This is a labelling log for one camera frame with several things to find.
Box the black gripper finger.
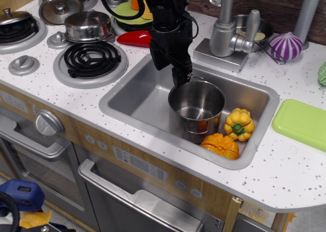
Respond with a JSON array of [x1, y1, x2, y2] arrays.
[[172, 66, 193, 88], [150, 46, 170, 70]]

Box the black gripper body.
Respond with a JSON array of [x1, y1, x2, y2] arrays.
[[150, 12, 199, 68]]

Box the tall stainless steel pot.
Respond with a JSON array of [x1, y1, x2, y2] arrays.
[[168, 79, 226, 144]]

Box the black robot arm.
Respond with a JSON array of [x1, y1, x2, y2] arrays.
[[101, 0, 197, 88]]

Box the stainless steel sink basin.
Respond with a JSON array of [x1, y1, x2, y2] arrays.
[[99, 55, 280, 169]]

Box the upside-down steel pot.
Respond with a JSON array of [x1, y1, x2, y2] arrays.
[[64, 11, 115, 43]]

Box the flat steel pot lid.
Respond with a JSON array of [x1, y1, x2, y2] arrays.
[[39, 0, 84, 26]]

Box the red toy chili pepper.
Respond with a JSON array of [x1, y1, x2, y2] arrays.
[[117, 30, 152, 47]]

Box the yellow toy corn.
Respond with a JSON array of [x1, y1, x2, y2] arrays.
[[141, 0, 153, 20]]

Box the silver toy faucet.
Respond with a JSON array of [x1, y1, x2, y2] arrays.
[[193, 0, 260, 73]]

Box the green toy plate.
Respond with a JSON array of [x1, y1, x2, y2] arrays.
[[114, 1, 153, 25]]

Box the black front coil burner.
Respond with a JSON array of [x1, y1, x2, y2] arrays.
[[53, 41, 128, 89]]

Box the black coil burner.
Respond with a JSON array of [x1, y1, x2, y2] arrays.
[[1, 15, 47, 54], [53, 41, 128, 89]]

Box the yellow toy bell pepper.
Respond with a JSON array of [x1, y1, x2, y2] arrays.
[[223, 108, 255, 142]]

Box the orange toy pumpkin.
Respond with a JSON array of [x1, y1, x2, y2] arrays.
[[200, 133, 240, 160]]

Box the small steel strainer pan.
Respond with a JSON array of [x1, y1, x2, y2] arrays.
[[232, 14, 286, 65]]

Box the silver middle stove knob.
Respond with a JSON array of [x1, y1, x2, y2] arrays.
[[47, 32, 71, 49]]

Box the purple striped toy onion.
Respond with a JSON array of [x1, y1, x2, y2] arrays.
[[270, 32, 303, 62]]

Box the silver oven dial knob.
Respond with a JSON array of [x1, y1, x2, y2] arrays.
[[34, 109, 64, 137]]

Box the green plastic cutting board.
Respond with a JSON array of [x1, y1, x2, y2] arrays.
[[271, 99, 325, 152]]

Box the silver dishwasher door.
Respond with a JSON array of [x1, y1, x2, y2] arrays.
[[77, 147, 224, 231]]

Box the silver front stove knob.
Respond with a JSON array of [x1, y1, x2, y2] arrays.
[[8, 55, 40, 76]]

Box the green toy vegetable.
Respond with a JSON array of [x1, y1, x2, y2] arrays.
[[318, 62, 326, 86]]

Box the black left coil burner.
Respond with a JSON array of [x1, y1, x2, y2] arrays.
[[1, 15, 47, 54]]

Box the silver oven door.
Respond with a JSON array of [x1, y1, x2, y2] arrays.
[[1, 107, 99, 231]]

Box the domed steel lid with knob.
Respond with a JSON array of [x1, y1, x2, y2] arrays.
[[0, 8, 32, 25]]

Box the blue clamp tool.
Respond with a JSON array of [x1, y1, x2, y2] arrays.
[[1, 179, 45, 212]]

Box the yellow tape piece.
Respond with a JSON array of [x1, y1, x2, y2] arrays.
[[19, 211, 52, 229]]

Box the grey right support post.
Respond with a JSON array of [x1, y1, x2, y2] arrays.
[[293, 0, 320, 50]]

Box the black cable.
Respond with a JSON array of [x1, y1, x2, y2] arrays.
[[0, 191, 20, 232]]

